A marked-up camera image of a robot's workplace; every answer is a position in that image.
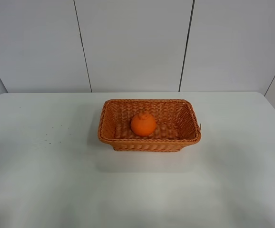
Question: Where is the orange with stem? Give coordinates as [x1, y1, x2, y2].
[130, 108, 157, 137]

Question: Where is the orange woven basket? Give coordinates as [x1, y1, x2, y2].
[98, 99, 201, 152]

